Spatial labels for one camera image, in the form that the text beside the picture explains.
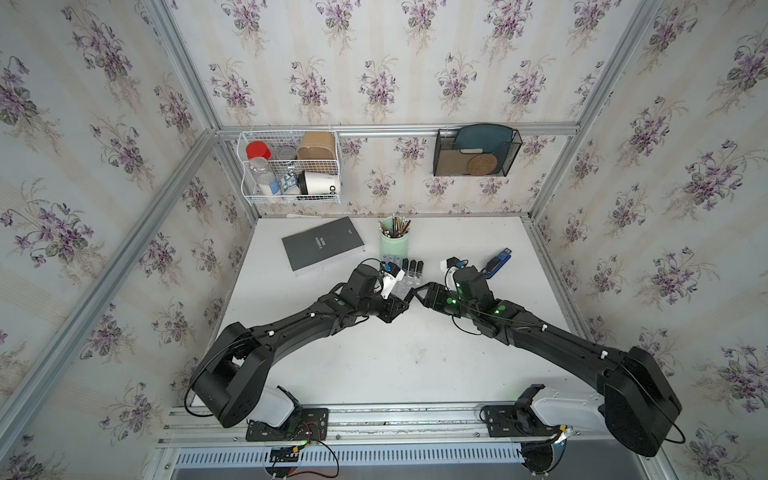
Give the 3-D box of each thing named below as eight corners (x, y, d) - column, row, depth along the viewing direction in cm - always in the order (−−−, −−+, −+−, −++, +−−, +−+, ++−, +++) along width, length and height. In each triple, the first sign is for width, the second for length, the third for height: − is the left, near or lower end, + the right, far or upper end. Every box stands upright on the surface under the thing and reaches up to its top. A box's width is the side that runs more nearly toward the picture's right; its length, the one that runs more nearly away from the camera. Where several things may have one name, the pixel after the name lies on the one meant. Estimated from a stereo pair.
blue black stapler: (487, 278, 103) (490, 271, 99) (479, 272, 105) (483, 264, 101) (510, 258, 109) (514, 250, 105) (502, 253, 110) (506, 245, 107)
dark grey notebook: (294, 275, 103) (292, 269, 101) (283, 242, 113) (280, 236, 110) (364, 249, 111) (363, 243, 108) (348, 221, 121) (347, 214, 118)
